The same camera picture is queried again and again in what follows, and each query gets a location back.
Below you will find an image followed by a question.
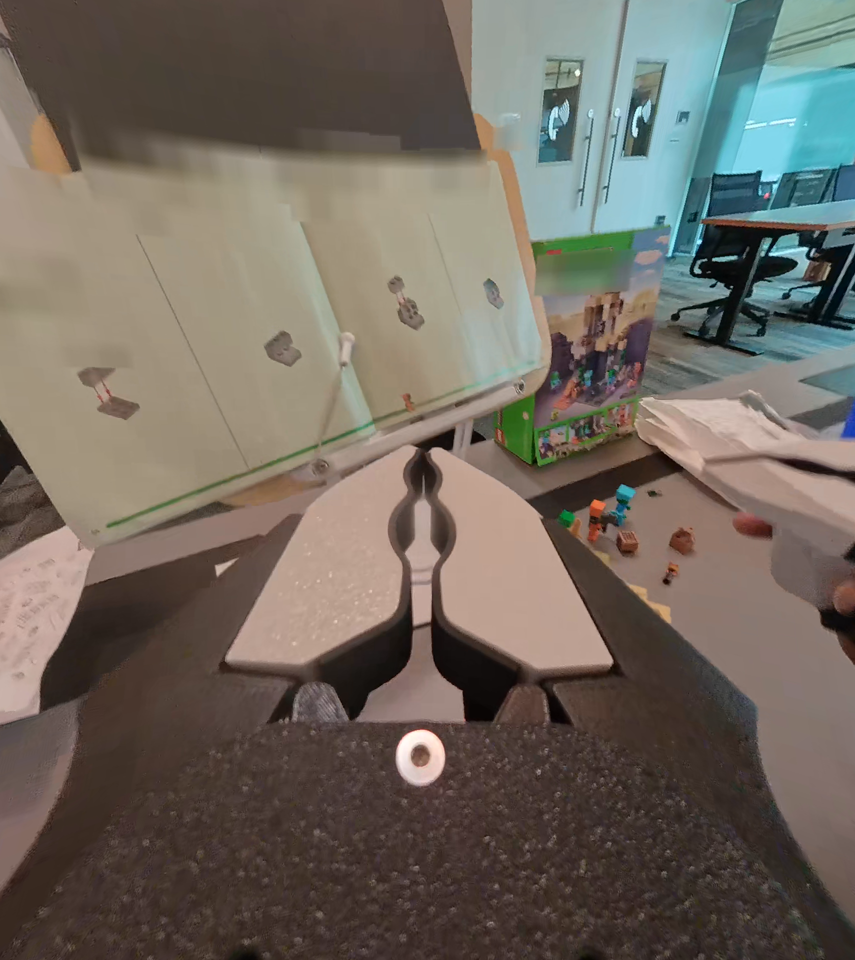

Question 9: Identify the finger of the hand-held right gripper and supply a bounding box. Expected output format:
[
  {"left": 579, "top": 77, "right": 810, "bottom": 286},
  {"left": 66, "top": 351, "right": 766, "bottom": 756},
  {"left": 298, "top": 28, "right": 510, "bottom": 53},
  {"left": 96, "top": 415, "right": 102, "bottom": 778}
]
[
  {"left": 711, "top": 459, "right": 855, "bottom": 610},
  {"left": 701, "top": 437, "right": 855, "bottom": 472}
]

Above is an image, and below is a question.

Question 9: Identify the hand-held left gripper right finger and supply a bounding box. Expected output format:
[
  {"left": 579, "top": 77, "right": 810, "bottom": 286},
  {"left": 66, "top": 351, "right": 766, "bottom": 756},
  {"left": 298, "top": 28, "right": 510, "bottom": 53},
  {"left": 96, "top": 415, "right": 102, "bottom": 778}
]
[{"left": 427, "top": 446, "right": 616, "bottom": 714}]

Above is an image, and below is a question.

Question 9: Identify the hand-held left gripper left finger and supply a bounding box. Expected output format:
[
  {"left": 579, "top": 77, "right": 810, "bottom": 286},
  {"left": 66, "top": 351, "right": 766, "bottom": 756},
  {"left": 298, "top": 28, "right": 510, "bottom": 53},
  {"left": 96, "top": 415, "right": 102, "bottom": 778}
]
[{"left": 223, "top": 444, "right": 425, "bottom": 714}]

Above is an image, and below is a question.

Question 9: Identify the grey desk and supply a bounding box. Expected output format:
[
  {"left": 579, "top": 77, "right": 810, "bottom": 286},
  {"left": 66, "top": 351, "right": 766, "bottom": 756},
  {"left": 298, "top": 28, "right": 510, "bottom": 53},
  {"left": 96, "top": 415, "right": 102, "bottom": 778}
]
[{"left": 0, "top": 330, "right": 855, "bottom": 957}]

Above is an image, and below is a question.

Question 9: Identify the wooden office desk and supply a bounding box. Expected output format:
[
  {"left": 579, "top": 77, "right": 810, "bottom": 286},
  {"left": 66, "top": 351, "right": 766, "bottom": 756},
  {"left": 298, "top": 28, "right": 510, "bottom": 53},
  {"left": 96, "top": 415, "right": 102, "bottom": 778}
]
[{"left": 699, "top": 191, "right": 855, "bottom": 357}]

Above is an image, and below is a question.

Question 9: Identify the person's right hand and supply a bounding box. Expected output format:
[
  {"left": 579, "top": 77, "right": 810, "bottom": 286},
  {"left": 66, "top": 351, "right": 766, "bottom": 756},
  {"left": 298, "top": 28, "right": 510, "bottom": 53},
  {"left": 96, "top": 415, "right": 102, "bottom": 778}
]
[{"left": 733, "top": 512, "right": 855, "bottom": 708}]

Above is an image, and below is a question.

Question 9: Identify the toy brick model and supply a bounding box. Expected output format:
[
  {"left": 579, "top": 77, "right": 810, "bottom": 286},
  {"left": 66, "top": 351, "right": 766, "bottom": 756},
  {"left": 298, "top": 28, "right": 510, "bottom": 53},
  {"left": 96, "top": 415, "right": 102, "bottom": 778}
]
[{"left": 598, "top": 551, "right": 675, "bottom": 625}]

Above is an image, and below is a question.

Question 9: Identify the green toy set box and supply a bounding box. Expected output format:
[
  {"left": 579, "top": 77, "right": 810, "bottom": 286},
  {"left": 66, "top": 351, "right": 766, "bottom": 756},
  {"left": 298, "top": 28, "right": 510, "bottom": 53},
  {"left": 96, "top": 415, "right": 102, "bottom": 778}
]
[{"left": 493, "top": 226, "right": 672, "bottom": 468}]

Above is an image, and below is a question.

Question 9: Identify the green instruction booklet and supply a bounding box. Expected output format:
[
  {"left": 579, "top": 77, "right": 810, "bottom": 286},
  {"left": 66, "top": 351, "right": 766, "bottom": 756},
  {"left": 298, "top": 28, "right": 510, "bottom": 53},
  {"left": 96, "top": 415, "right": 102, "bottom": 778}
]
[{"left": 0, "top": 150, "right": 549, "bottom": 549}]

